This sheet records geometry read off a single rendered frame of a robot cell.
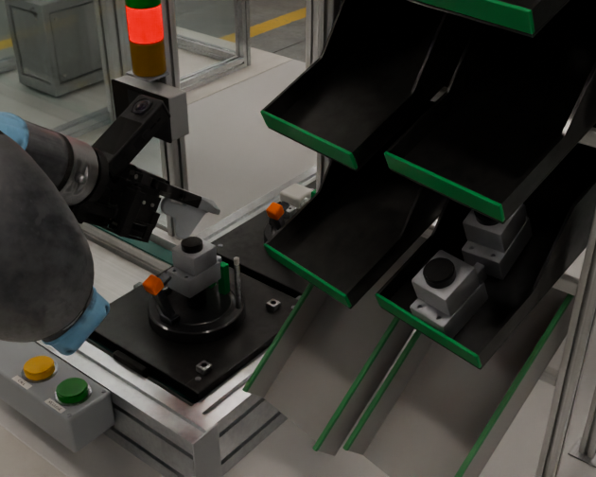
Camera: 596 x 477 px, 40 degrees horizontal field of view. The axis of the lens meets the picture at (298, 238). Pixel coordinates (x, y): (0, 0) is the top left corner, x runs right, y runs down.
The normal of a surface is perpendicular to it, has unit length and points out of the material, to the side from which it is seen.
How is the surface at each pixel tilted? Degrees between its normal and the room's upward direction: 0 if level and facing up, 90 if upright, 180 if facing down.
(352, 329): 45
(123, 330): 0
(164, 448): 90
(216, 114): 0
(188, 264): 90
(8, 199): 61
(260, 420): 90
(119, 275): 0
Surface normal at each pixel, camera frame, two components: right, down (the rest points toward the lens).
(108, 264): 0.00, -0.85
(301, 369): -0.53, -0.35
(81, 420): 0.78, 0.33
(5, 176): 0.73, -0.38
